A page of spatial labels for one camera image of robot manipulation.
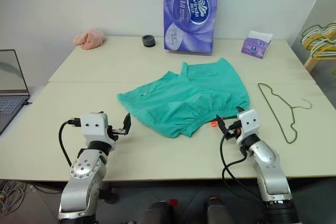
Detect wooden clothes rack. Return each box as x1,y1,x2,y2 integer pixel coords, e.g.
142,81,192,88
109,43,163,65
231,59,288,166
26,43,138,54
303,18,336,74

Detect grey laptop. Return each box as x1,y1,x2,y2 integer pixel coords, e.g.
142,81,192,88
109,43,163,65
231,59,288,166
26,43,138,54
0,49,30,134

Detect pink cloth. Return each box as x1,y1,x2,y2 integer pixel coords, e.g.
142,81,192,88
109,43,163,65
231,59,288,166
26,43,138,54
73,27,106,50

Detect dark rounded shape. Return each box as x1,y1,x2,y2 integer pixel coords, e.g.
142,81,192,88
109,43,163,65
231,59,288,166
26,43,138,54
142,199,184,224
206,195,238,224

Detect green shorts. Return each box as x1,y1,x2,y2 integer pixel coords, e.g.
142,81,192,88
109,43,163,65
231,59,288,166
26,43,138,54
117,57,251,138

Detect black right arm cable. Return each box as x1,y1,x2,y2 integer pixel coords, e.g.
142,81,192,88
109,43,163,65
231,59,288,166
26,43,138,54
219,129,266,210

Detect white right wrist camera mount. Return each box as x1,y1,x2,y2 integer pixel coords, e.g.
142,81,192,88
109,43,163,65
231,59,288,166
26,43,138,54
234,109,259,146

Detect grey floor cable bundle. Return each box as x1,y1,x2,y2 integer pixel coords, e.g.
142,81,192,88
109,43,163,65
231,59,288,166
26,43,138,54
0,179,28,216

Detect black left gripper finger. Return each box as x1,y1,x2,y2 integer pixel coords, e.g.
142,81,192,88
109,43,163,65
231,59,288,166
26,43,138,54
122,112,132,135

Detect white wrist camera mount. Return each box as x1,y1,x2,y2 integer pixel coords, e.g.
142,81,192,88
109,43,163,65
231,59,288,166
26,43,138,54
79,112,118,152
234,109,259,146

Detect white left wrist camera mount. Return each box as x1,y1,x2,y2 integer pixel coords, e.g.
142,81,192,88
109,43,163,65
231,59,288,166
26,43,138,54
79,112,118,152

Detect purple tissue box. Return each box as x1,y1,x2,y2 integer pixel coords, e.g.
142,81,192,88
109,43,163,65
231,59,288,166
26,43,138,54
240,30,274,59

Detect purple toilet paper pack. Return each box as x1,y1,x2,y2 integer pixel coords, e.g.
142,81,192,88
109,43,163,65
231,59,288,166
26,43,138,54
162,0,220,56

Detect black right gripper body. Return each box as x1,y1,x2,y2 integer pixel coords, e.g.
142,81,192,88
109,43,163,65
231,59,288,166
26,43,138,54
224,120,242,141

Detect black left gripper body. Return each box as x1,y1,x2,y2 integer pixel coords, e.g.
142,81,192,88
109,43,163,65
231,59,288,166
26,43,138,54
106,124,128,141

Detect green wire hanger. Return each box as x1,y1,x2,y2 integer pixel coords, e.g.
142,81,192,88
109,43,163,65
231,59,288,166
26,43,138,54
301,23,336,44
257,82,313,145

